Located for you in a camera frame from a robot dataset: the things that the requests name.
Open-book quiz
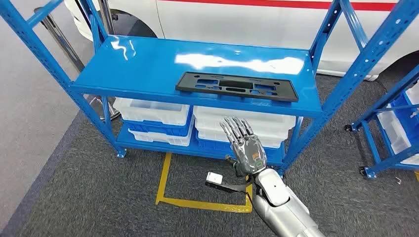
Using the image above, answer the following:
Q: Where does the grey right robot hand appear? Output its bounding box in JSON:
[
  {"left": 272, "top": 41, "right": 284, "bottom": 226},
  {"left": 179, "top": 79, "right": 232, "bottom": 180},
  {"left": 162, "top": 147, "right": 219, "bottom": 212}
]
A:
[{"left": 220, "top": 116, "right": 268, "bottom": 178}]

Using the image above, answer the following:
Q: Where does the black plastic plate frame part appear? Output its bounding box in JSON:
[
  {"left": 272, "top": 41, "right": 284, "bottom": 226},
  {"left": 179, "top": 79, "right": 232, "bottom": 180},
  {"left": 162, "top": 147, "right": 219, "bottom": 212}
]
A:
[{"left": 175, "top": 72, "right": 299, "bottom": 103}]

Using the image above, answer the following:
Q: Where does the blue metal shelf rack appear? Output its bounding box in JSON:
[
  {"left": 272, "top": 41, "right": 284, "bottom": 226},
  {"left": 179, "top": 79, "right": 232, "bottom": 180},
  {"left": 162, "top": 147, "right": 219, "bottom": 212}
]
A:
[{"left": 0, "top": 0, "right": 419, "bottom": 179}]

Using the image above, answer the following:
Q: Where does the clear plastic bin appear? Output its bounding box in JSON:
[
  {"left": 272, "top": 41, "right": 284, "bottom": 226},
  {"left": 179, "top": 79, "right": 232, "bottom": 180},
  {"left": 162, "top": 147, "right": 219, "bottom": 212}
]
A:
[
  {"left": 195, "top": 121, "right": 291, "bottom": 149},
  {"left": 377, "top": 104, "right": 412, "bottom": 156},
  {"left": 113, "top": 97, "right": 191, "bottom": 126},
  {"left": 128, "top": 125, "right": 194, "bottom": 147},
  {"left": 406, "top": 83, "right": 419, "bottom": 105},
  {"left": 193, "top": 106, "right": 297, "bottom": 131}
]

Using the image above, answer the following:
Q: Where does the blue plastic bin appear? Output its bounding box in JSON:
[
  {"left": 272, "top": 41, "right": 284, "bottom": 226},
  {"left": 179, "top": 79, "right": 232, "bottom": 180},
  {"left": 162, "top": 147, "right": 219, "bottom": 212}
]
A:
[
  {"left": 196, "top": 132, "right": 286, "bottom": 155},
  {"left": 389, "top": 91, "right": 419, "bottom": 145},
  {"left": 122, "top": 114, "right": 194, "bottom": 137}
]

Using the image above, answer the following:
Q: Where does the blue metal rack on casters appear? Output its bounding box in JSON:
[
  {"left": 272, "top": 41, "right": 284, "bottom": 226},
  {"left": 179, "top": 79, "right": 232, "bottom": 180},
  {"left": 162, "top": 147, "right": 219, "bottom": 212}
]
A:
[{"left": 344, "top": 65, "right": 419, "bottom": 180}]

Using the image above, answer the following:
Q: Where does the white car with red stripe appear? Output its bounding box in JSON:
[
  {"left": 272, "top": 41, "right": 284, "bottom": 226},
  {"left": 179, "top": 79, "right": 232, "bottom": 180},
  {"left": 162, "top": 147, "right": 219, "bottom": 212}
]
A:
[{"left": 64, "top": 0, "right": 419, "bottom": 82}]

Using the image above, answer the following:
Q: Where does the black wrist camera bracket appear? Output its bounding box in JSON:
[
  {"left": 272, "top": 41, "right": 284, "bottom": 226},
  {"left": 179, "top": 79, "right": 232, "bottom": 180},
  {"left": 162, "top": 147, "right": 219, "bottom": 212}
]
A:
[{"left": 205, "top": 181, "right": 253, "bottom": 194}]

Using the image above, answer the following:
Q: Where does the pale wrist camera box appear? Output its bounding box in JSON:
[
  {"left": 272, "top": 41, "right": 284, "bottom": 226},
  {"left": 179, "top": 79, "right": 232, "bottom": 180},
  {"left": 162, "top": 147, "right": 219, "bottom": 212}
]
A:
[{"left": 206, "top": 172, "right": 223, "bottom": 185}]

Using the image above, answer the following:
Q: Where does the chrome stanchion post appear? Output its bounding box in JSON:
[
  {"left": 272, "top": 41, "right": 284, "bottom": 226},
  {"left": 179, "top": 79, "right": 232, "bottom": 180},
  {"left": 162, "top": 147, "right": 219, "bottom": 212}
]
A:
[
  {"left": 34, "top": 7, "right": 120, "bottom": 121},
  {"left": 97, "top": 0, "right": 116, "bottom": 36}
]

